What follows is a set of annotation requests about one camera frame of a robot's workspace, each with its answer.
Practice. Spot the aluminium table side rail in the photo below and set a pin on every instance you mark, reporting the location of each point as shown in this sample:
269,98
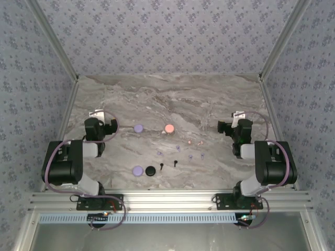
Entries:
270,109
62,130

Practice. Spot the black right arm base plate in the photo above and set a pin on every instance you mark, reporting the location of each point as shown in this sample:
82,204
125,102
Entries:
222,204

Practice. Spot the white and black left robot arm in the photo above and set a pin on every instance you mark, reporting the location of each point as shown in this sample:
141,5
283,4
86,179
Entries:
65,167

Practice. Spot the black round earbud case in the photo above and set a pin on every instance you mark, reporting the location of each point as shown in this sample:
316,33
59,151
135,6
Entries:
150,170

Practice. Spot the purple round earbud case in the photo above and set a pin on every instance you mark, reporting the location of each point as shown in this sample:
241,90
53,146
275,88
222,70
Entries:
138,128
138,170

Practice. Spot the aluminium lower frame rail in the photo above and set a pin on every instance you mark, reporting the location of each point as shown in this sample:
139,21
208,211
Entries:
26,235
312,235

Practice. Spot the pink round earbud case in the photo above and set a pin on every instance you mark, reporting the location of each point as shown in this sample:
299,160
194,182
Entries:
169,127

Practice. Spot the grey metal base panel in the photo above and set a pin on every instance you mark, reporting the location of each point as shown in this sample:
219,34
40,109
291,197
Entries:
170,238

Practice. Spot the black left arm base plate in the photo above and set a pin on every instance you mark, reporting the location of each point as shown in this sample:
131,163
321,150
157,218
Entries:
81,206

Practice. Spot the black earbud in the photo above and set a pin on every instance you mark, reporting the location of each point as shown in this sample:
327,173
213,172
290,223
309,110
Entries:
161,165
174,162

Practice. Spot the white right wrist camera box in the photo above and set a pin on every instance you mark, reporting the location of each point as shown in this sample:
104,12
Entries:
236,119

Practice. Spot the small black circuit board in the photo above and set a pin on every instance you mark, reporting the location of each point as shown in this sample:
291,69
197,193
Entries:
246,217
98,217

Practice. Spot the aluminium frame post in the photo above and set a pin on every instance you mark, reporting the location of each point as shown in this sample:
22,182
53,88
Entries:
283,39
55,39

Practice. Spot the wide aluminium mounting rail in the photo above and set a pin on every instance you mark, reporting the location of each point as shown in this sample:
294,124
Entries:
170,201

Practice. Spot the thin aluminium table end rail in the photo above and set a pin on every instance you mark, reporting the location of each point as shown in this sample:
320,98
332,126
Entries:
170,75

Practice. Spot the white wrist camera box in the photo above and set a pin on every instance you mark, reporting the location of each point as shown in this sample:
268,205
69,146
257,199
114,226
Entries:
236,119
97,114

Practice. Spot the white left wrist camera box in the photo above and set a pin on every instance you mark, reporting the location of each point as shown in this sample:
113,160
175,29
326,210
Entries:
97,114

